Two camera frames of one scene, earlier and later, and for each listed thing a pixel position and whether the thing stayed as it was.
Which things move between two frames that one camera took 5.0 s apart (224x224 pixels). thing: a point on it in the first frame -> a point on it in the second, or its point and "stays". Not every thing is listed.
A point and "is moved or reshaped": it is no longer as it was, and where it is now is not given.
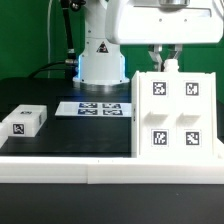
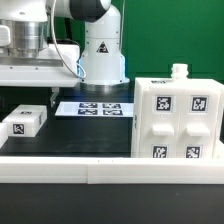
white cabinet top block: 26,120 stays
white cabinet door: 157,114 is moved or reshaped
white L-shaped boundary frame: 113,170 stays
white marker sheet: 95,109 stays
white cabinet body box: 173,113 is moved or reshaped
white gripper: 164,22 -> 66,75
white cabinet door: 194,115 is moved or reshaped
